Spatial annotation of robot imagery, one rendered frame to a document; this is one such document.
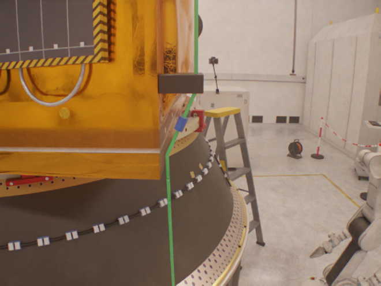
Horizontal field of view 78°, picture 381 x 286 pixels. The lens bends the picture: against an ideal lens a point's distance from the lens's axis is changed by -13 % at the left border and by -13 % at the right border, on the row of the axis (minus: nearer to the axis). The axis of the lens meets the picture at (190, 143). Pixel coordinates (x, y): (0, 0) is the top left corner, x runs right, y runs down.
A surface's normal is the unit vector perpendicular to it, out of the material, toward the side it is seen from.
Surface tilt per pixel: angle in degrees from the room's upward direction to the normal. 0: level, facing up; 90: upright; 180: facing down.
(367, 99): 90
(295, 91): 90
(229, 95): 90
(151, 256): 62
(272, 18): 90
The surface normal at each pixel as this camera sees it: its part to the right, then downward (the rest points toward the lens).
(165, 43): 0.84, 0.16
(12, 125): -0.03, 0.39
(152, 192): 0.67, -0.29
